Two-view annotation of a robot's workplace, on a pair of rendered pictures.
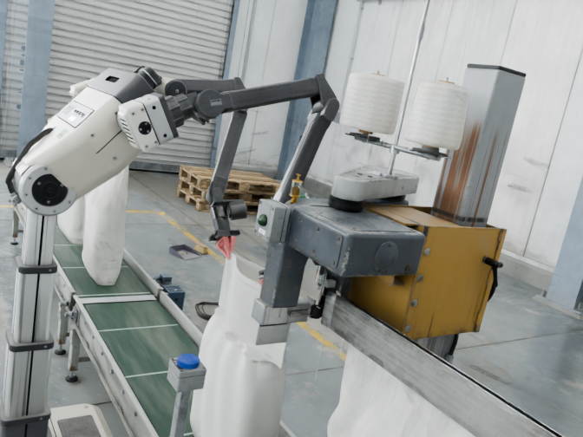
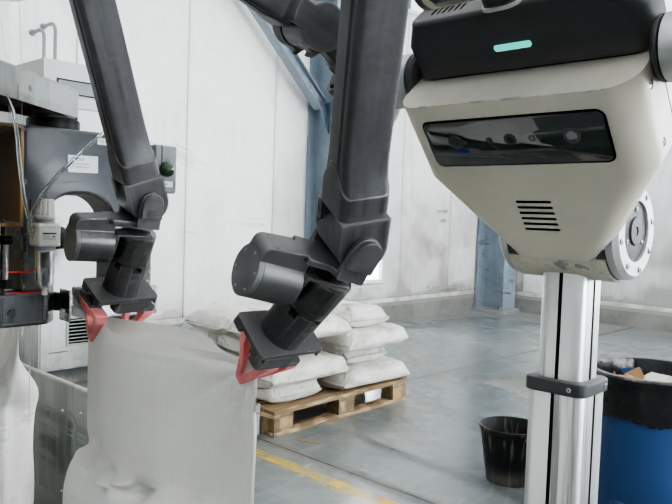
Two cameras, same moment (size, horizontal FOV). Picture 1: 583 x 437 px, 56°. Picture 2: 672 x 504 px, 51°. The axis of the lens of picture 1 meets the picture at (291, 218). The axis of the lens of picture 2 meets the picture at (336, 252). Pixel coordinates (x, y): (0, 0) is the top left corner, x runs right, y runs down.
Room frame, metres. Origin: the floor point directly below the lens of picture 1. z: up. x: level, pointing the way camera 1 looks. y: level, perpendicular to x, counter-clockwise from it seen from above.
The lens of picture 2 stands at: (2.74, 0.12, 1.21)
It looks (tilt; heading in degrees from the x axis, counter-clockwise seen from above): 3 degrees down; 169
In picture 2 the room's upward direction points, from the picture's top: 2 degrees clockwise
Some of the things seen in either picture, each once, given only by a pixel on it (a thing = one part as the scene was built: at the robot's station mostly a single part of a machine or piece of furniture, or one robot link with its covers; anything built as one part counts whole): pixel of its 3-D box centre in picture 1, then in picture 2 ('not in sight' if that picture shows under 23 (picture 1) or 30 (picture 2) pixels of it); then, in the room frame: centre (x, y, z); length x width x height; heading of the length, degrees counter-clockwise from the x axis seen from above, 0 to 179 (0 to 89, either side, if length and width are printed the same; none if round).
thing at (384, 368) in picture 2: not in sight; (356, 371); (-1.72, 1.18, 0.20); 0.67 x 0.43 x 0.15; 125
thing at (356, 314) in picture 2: not in sight; (334, 311); (-1.91, 1.06, 0.56); 0.67 x 0.43 x 0.15; 35
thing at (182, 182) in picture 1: (232, 190); not in sight; (7.36, 0.86, 0.22); 1.21 x 0.84 x 0.14; 125
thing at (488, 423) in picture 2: not in sight; (510, 452); (-0.31, 1.60, 0.13); 0.30 x 0.30 x 0.26
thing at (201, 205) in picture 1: (229, 200); not in sight; (7.35, 0.88, 0.07); 1.20 x 0.82 x 0.14; 123
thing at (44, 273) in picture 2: (320, 275); (44, 269); (1.52, -0.11, 1.11); 0.03 x 0.03 x 0.06
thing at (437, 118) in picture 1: (438, 114); not in sight; (1.44, -0.32, 1.61); 0.15 x 0.14 x 0.17; 35
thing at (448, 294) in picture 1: (423, 267); not in sight; (1.53, -0.40, 1.18); 0.34 x 0.25 x 0.31; 125
